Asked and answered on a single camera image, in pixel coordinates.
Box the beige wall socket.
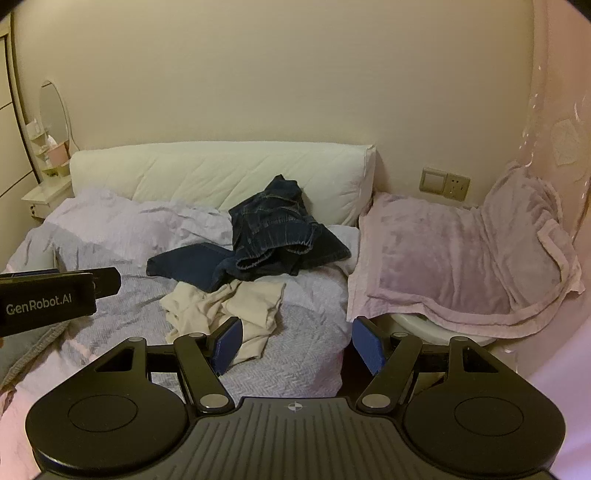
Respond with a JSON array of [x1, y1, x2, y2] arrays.
[[445, 172, 471, 200]]

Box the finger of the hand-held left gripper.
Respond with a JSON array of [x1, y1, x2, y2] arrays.
[[92, 267, 122, 295]]

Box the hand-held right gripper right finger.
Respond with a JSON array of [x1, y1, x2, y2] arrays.
[[352, 316, 505, 414]]

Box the blue jeans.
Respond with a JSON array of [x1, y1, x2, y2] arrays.
[[147, 224, 352, 294]]

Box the leaf wall sticker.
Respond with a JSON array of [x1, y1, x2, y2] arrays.
[[551, 117, 585, 168]]

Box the white cosmetics shelf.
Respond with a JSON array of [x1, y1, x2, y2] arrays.
[[25, 120, 70, 179]]

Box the oval mirror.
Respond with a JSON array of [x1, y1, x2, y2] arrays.
[[39, 80, 71, 156]]

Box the cream wardrobe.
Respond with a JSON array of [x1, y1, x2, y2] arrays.
[[0, 14, 40, 222]]

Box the white headboard cushion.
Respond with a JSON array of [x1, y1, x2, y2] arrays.
[[69, 141, 377, 227]]

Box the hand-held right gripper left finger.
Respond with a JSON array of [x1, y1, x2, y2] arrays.
[[93, 318, 244, 414]]

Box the beige light switch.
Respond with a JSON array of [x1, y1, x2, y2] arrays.
[[419, 167, 448, 194]]

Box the pink grey patterned bedspread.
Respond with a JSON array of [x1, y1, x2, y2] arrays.
[[0, 240, 357, 480]]

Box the lilac duvet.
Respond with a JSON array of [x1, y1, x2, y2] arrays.
[[2, 187, 237, 280]]

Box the cream garment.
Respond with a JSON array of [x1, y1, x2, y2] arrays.
[[159, 278, 287, 364]]

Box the pink fleece blanket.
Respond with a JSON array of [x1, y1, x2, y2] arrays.
[[346, 161, 585, 341]]

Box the grey pillow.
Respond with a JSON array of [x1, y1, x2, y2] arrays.
[[0, 320, 71, 394]]

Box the dark navy jeans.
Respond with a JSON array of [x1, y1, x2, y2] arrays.
[[228, 174, 325, 282]]

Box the white dressing table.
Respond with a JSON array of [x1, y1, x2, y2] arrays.
[[21, 175, 74, 219]]

